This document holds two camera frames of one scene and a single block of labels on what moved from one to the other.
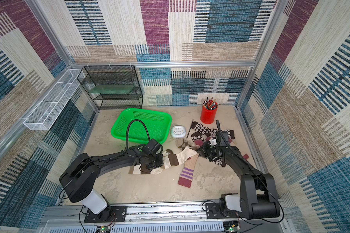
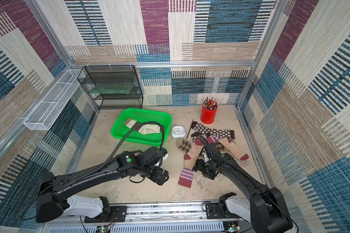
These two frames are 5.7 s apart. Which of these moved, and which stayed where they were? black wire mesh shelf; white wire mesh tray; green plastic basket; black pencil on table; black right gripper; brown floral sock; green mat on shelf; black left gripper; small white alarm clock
Moved: black left gripper; black right gripper
Stayed: green plastic basket; small white alarm clock; green mat on shelf; black wire mesh shelf; brown floral sock; black pencil on table; white wire mesh tray
